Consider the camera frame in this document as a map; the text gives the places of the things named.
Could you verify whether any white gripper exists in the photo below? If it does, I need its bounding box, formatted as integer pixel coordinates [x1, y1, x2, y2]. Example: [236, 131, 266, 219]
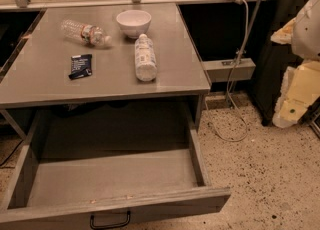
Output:
[271, 0, 320, 128]

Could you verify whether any clear plastic water bottle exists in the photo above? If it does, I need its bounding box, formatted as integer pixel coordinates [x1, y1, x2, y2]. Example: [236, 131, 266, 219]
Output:
[61, 19, 112, 48]

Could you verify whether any open grey top drawer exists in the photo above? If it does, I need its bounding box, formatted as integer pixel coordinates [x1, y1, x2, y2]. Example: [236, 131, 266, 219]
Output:
[0, 101, 230, 230]

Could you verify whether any white ceramic bowl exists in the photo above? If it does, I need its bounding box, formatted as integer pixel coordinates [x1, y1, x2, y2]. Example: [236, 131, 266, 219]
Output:
[116, 10, 152, 38]

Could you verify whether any grey metal cabinet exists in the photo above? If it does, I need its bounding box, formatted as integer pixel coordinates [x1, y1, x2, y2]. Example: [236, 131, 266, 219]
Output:
[0, 3, 212, 142]

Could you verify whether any dark blue snack packet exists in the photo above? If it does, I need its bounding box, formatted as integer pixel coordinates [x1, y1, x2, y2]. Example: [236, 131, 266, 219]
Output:
[69, 54, 92, 80]

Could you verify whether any grey metal side bracket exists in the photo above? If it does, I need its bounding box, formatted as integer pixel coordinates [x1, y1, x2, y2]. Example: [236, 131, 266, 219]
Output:
[203, 58, 256, 83]

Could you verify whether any grey cable on floor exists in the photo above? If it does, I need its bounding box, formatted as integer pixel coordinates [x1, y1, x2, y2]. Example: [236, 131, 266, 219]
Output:
[203, 0, 250, 143]

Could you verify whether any black drawer handle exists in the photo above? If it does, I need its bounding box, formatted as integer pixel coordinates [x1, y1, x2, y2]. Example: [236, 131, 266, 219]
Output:
[89, 211, 131, 230]

